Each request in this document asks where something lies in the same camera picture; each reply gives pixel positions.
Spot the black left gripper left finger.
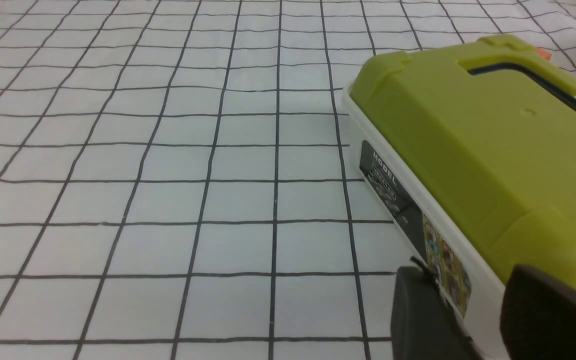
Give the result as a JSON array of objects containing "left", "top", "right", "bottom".
[{"left": 390, "top": 257, "right": 482, "bottom": 360}]

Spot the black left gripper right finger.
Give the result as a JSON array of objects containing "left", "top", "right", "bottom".
[{"left": 499, "top": 264, "right": 576, "bottom": 360}]

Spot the green lidded white box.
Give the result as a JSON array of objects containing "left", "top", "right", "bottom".
[{"left": 343, "top": 34, "right": 576, "bottom": 360}]

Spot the orange foam cube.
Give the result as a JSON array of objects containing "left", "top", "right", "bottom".
[{"left": 535, "top": 48, "right": 553, "bottom": 61}]

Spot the white black-grid tablecloth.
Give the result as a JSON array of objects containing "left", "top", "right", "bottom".
[{"left": 0, "top": 0, "right": 576, "bottom": 360}]

